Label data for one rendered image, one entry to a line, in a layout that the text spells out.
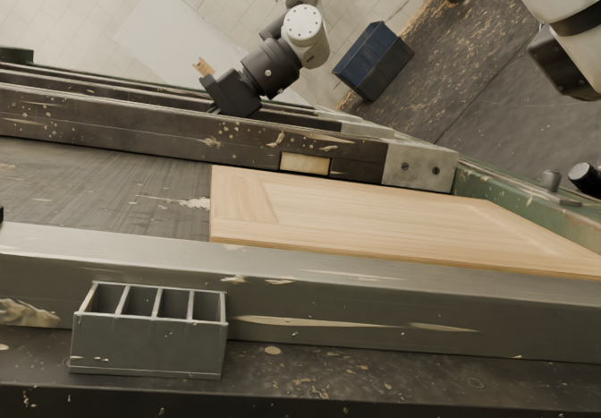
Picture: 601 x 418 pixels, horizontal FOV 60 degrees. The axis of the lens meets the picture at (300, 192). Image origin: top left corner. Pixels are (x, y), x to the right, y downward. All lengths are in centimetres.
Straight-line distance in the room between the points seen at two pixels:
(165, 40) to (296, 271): 421
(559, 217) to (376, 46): 430
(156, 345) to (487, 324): 20
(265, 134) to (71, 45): 535
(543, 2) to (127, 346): 27
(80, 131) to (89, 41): 523
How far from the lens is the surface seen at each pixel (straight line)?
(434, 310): 33
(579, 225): 67
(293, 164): 84
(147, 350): 27
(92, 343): 27
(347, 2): 591
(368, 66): 491
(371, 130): 120
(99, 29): 603
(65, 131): 85
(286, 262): 32
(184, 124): 82
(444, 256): 48
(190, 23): 445
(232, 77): 94
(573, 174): 93
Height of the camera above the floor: 132
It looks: 15 degrees down
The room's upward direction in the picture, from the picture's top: 52 degrees counter-clockwise
